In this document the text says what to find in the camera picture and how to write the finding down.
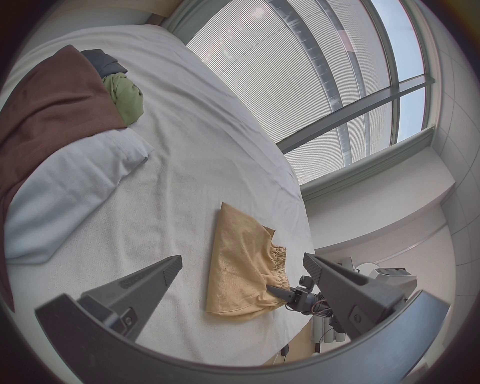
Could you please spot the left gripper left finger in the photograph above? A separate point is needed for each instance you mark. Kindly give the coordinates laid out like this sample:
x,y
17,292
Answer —
x,y
127,303

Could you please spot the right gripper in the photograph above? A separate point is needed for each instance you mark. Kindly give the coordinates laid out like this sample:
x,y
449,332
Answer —
x,y
303,300

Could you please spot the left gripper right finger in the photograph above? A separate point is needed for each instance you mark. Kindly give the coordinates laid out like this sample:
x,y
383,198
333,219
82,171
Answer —
x,y
356,300

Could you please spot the mustard yellow shorts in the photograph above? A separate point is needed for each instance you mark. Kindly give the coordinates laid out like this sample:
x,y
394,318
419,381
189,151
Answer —
x,y
240,262

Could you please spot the bed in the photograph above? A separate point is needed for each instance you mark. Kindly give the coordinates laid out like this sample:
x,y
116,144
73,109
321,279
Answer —
x,y
187,150

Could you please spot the pale blue garment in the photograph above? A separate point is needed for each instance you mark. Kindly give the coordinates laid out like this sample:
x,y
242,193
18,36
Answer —
x,y
67,187

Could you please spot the green garment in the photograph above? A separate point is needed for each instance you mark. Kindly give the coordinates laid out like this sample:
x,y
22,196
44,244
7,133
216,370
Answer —
x,y
127,101

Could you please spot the brown garment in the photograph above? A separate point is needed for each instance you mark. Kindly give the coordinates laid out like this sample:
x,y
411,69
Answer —
x,y
48,105

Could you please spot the window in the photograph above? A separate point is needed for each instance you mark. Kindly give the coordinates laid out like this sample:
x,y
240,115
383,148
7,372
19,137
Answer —
x,y
281,75

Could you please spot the black garment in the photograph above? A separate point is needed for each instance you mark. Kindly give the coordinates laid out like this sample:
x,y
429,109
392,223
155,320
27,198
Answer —
x,y
105,62

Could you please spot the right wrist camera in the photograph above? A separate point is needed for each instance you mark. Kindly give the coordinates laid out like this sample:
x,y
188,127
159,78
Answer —
x,y
305,282

